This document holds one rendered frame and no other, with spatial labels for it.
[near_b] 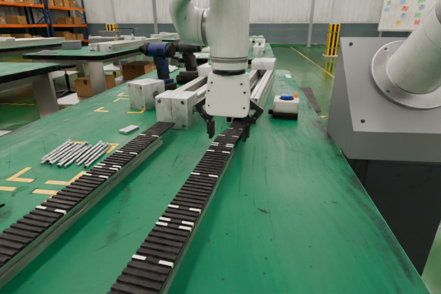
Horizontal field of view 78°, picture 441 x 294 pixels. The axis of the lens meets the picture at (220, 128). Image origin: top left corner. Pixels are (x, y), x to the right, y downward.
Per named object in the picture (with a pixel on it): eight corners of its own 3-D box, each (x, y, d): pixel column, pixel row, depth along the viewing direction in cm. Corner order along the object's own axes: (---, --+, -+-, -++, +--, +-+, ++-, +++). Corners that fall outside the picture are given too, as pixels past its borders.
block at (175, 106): (196, 130, 80) (195, 99, 77) (157, 127, 83) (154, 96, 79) (205, 121, 88) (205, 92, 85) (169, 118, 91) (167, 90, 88)
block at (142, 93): (149, 112, 97) (147, 85, 94) (129, 107, 103) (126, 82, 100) (170, 105, 105) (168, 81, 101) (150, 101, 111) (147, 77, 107)
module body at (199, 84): (198, 120, 89) (197, 94, 86) (169, 118, 91) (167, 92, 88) (241, 77, 161) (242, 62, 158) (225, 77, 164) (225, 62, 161)
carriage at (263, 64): (273, 75, 134) (274, 61, 131) (251, 75, 136) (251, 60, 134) (275, 71, 148) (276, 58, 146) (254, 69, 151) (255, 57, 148)
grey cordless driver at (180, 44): (200, 85, 141) (199, 40, 133) (163, 84, 143) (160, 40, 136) (203, 82, 148) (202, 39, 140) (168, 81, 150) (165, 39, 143)
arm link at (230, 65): (203, 58, 58) (203, 72, 59) (244, 59, 56) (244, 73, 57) (214, 54, 66) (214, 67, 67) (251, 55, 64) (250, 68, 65)
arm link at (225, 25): (201, 57, 58) (244, 58, 56) (199, -12, 54) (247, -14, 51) (212, 54, 66) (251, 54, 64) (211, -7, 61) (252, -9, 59)
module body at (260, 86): (256, 125, 84) (258, 98, 81) (225, 123, 87) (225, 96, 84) (274, 79, 157) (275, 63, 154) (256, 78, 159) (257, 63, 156)
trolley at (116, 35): (123, 83, 536) (115, 28, 500) (95, 83, 538) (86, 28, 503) (140, 75, 632) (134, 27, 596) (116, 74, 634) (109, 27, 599)
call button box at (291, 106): (297, 120, 89) (299, 101, 87) (267, 118, 91) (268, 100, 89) (296, 113, 96) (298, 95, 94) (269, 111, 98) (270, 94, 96)
